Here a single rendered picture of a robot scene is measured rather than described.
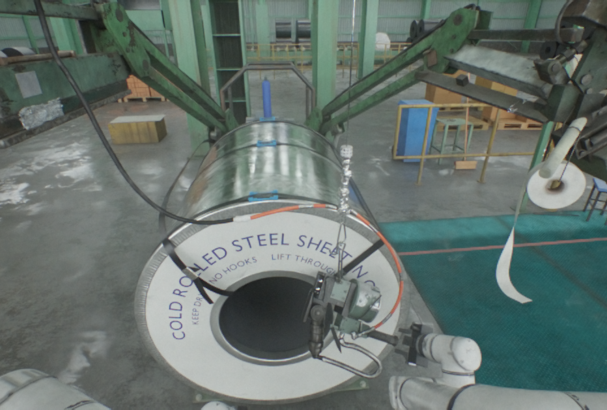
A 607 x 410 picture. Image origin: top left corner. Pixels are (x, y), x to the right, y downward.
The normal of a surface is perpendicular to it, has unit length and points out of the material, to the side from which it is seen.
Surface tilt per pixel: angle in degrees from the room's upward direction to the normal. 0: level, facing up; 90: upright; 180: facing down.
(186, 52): 90
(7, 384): 10
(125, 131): 90
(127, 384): 0
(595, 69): 90
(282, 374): 90
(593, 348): 0
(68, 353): 0
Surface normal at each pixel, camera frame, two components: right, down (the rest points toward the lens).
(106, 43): -0.09, 0.46
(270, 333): 0.15, -0.88
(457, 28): -0.89, 0.21
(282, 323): -0.09, -0.88
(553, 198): -0.34, 0.43
